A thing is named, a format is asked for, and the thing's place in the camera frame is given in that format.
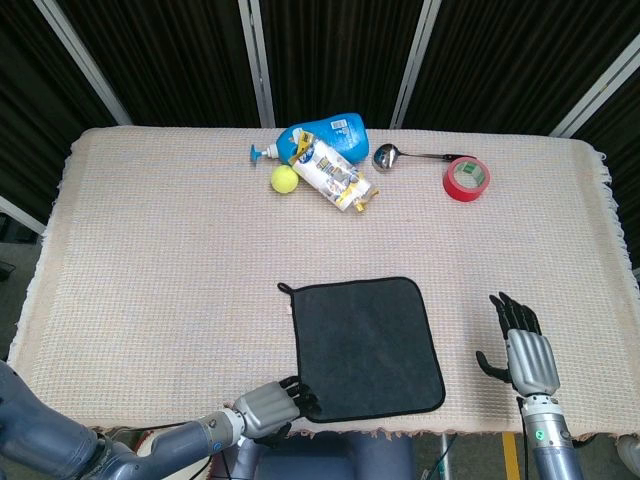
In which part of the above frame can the white yellow snack bag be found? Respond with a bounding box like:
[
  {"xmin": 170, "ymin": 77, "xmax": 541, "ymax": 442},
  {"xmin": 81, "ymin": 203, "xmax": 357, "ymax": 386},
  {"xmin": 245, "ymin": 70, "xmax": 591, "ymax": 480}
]
[{"xmin": 289, "ymin": 130, "xmax": 381, "ymax": 214}]

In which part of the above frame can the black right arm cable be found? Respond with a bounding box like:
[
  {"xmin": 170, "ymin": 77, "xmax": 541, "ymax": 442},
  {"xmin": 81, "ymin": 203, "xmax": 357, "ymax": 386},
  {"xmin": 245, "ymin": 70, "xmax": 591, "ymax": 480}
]
[{"xmin": 518, "ymin": 397, "xmax": 532, "ymax": 451}]

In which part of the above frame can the black pleated curtain panel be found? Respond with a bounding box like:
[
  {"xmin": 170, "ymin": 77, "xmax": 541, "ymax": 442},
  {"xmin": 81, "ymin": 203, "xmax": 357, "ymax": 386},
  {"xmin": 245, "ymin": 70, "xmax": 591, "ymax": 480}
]
[
  {"xmin": 259, "ymin": 0, "xmax": 426, "ymax": 129},
  {"xmin": 54, "ymin": 0, "xmax": 264, "ymax": 129},
  {"xmin": 0, "ymin": 0, "xmax": 121, "ymax": 221},
  {"xmin": 574, "ymin": 94, "xmax": 640, "ymax": 271},
  {"xmin": 403, "ymin": 0, "xmax": 640, "ymax": 136}
]

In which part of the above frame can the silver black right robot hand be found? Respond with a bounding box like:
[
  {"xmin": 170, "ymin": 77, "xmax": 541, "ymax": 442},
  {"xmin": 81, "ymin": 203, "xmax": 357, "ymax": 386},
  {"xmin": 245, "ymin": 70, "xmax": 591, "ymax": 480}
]
[{"xmin": 475, "ymin": 292, "xmax": 561, "ymax": 396}]

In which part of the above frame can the blue pump soap bottle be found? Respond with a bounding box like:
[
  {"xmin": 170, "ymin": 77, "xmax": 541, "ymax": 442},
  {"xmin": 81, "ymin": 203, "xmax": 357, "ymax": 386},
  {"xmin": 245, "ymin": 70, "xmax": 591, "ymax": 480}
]
[{"xmin": 250, "ymin": 111, "xmax": 372, "ymax": 166}]

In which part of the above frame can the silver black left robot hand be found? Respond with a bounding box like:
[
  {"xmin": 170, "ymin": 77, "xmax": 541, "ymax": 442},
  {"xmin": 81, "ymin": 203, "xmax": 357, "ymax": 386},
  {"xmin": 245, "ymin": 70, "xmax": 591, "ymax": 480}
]
[{"xmin": 232, "ymin": 375, "xmax": 321, "ymax": 449}]

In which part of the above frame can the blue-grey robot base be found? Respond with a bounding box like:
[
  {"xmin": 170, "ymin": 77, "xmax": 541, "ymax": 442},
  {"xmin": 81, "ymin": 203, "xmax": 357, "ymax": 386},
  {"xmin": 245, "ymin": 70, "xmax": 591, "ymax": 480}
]
[{"xmin": 234, "ymin": 430, "xmax": 419, "ymax": 480}]

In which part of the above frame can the grey and pink cloth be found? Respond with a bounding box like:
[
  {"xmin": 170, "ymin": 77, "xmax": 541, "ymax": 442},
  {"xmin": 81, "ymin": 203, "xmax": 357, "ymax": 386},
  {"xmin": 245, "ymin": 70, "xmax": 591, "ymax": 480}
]
[{"xmin": 277, "ymin": 276, "xmax": 447, "ymax": 424}]

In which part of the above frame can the metal soup ladle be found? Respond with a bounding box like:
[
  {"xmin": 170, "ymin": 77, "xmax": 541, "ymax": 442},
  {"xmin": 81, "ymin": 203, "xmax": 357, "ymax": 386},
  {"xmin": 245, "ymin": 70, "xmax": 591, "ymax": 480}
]
[{"xmin": 371, "ymin": 142, "xmax": 477, "ymax": 174}]

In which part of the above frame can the red tape roll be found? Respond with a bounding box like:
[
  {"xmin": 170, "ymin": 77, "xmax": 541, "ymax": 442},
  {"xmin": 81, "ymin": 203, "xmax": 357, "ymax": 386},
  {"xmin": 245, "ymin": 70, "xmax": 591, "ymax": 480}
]
[{"xmin": 442, "ymin": 156, "xmax": 491, "ymax": 204}]

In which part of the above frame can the yellow tennis ball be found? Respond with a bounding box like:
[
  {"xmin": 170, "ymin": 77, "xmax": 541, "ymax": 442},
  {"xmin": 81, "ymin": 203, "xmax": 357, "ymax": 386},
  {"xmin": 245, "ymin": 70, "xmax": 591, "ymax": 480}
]
[{"xmin": 270, "ymin": 165, "xmax": 300, "ymax": 194}]

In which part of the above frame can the metal table leg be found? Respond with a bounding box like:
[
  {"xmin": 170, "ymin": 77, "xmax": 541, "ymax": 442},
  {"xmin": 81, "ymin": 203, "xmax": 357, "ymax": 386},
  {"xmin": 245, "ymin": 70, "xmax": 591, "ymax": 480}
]
[{"xmin": 437, "ymin": 432, "xmax": 454, "ymax": 480}]

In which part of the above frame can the beige woven tablecloth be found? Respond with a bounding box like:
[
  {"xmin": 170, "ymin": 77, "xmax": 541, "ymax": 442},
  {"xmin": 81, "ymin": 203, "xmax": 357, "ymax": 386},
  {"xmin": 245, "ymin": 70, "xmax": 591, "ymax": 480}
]
[{"xmin": 7, "ymin": 126, "xmax": 632, "ymax": 441}]

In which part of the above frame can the white metal frame post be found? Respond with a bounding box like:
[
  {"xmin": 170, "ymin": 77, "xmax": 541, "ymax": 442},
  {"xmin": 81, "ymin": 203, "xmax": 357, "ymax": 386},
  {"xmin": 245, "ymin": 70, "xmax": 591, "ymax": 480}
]
[
  {"xmin": 389, "ymin": 0, "xmax": 442, "ymax": 130},
  {"xmin": 0, "ymin": 194, "xmax": 49, "ymax": 236},
  {"xmin": 33, "ymin": 0, "xmax": 132, "ymax": 126},
  {"xmin": 548, "ymin": 47, "xmax": 640, "ymax": 137},
  {"xmin": 237, "ymin": 0, "xmax": 276, "ymax": 129}
]

